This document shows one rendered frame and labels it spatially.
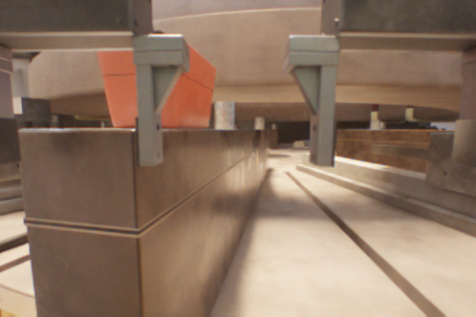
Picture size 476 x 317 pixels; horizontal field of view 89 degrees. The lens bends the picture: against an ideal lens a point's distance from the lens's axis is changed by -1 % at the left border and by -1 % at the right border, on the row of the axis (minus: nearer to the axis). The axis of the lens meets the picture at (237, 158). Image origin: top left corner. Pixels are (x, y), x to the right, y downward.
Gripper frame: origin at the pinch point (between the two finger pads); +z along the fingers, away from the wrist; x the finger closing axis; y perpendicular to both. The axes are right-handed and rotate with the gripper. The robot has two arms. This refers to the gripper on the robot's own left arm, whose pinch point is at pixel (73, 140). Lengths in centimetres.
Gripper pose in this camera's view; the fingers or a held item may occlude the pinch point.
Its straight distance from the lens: 25.5
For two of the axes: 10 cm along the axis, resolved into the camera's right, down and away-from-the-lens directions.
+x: -10.0, 0.0, 0.0
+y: 0.0, -1.2, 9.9
